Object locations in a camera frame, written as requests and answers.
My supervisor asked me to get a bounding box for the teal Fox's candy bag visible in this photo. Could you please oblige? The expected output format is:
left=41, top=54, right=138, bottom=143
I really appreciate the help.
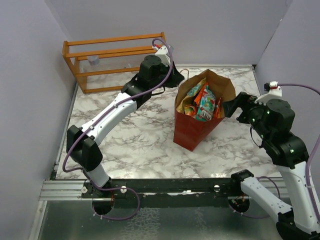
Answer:
left=195, top=85, right=216, bottom=122

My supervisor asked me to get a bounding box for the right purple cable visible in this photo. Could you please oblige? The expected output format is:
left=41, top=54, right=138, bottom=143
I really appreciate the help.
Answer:
left=228, top=83, right=320, bottom=222

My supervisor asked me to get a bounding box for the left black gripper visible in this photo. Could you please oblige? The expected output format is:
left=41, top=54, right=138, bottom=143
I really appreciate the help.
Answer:
left=150, top=60, right=185, bottom=91

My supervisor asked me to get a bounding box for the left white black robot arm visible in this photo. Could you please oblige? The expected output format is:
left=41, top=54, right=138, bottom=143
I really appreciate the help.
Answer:
left=65, top=53, right=184, bottom=198

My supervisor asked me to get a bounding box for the orange wooden rack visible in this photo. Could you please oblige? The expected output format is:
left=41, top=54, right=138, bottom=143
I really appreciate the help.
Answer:
left=62, top=32, right=166, bottom=94

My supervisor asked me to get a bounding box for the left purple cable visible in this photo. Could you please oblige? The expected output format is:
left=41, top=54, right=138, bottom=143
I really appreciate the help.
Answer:
left=62, top=38, right=174, bottom=221

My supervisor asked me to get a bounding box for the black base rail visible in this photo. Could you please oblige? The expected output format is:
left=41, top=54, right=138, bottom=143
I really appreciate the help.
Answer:
left=81, top=178, right=250, bottom=212

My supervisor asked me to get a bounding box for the small patterned cup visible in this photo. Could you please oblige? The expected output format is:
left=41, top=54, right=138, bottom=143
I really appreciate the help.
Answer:
left=87, top=55, right=100, bottom=66

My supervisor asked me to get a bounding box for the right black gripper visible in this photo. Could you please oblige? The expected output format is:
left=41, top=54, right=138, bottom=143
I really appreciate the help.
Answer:
left=222, top=90, right=273, bottom=141

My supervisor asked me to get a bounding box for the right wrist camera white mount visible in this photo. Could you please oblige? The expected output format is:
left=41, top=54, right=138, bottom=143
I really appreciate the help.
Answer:
left=254, top=81, right=282, bottom=105

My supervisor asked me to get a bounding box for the red orange snack packet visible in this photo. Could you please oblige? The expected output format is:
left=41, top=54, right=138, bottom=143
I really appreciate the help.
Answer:
left=213, top=97, right=223, bottom=119

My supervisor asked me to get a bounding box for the red brown paper bag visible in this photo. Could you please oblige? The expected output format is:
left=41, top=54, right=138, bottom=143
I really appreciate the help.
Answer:
left=173, top=69, right=236, bottom=151

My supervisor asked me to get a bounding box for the orange silver snack packet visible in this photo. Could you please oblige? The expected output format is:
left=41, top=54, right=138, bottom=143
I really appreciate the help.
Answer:
left=194, top=82, right=208, bottom=107

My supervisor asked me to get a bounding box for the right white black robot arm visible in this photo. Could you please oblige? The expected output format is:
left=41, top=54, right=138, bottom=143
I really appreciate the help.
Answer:
left=221, top=92, right=320, bottom=240

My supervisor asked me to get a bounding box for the purple cable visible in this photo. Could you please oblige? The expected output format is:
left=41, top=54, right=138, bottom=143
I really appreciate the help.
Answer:
left=62, top=38, right=174, bottom=221
left=228, top=83, right=320, bottom=222

